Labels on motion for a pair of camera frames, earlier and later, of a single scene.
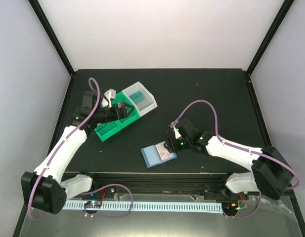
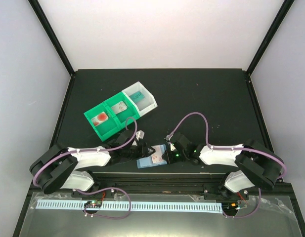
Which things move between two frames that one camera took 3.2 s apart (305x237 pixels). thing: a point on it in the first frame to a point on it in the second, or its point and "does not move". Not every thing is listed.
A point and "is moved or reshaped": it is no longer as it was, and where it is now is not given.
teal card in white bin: (137, 97) does not move
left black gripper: (117, 113) to (144, 152)
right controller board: (230, 207) does not move
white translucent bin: (144, 100) does not move
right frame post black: (284, 9) does not move
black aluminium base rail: (162, 182) does not move
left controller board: (93, 204) does not move
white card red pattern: (163, 152) is moved or reshaped
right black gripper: (170, 146) to (168, 158)
